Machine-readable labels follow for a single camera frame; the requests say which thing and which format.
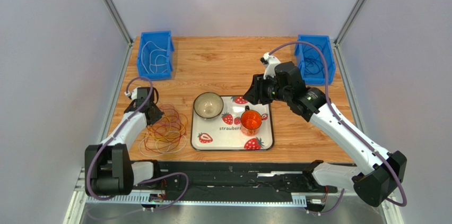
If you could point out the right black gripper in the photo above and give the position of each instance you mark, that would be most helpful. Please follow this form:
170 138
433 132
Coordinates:
260 89

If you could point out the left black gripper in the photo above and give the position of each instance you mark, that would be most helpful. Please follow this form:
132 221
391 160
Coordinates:
158 113

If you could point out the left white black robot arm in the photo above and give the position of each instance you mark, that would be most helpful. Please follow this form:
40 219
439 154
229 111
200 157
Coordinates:
109 170

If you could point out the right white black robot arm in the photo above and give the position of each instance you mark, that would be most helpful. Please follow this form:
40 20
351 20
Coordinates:
378 172

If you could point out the orange translucent mug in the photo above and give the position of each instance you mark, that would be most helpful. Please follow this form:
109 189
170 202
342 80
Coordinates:
251 122

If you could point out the white strawberry tray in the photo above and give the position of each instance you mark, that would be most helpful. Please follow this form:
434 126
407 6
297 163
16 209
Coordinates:
223 133

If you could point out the grey ceramic bowl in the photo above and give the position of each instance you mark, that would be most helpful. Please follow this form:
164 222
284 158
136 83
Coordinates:
208 105

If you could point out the left blue plastic bin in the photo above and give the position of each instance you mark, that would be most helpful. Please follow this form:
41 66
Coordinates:
155 55

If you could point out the blue plastic bin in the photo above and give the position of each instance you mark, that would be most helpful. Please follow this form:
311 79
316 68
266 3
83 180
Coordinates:
155 55
310 63

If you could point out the right blue plastic bin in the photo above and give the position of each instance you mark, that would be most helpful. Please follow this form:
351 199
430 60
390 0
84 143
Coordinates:
310 63

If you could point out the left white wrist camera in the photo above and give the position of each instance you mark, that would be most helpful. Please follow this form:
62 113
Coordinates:
131 94

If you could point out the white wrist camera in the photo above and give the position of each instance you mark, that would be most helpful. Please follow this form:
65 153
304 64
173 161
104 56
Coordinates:
270 62
131 94

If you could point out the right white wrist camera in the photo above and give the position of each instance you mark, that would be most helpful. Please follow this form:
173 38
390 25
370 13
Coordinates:
270 62

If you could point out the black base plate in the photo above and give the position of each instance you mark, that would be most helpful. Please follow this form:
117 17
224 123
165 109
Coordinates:
235 182

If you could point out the aluminium front rail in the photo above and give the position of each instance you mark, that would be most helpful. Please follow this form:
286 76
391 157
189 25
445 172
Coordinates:
148 197

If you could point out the left aluminium frame post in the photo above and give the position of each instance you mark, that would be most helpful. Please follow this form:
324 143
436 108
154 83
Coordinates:
119 22

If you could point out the aluminium frame post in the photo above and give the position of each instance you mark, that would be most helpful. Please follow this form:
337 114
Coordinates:
119 22
339 55

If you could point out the right aluminium frame post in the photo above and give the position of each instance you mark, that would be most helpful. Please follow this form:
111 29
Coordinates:
339 55

